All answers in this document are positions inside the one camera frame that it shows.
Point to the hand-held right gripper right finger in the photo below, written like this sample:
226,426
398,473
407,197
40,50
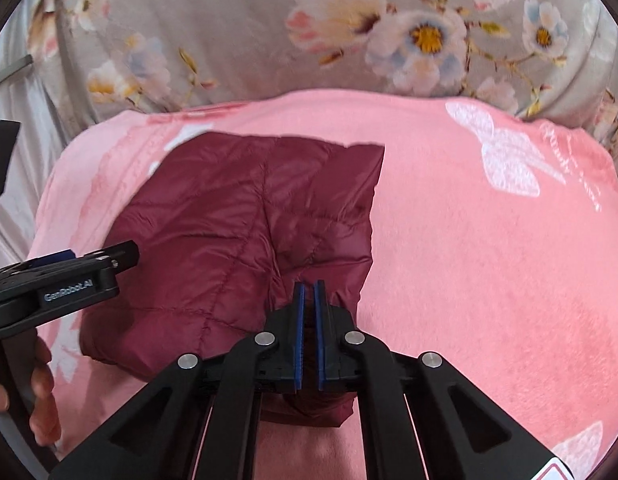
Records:
319,335

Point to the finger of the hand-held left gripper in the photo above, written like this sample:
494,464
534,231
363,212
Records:
124,256
54,257

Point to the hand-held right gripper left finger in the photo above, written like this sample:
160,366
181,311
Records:
300,335

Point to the maroon puffer jacket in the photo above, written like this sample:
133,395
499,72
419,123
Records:
214,235

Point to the person's left hand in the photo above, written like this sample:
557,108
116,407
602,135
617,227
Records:
43,400

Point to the white bed sheet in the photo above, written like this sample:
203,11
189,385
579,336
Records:
24,160

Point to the pink printed blanket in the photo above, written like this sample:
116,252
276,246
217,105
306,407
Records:
464,270

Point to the grey metal bar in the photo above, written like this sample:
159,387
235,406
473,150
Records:
14,68

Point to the grey floral bed sheet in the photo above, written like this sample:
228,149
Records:
214,35

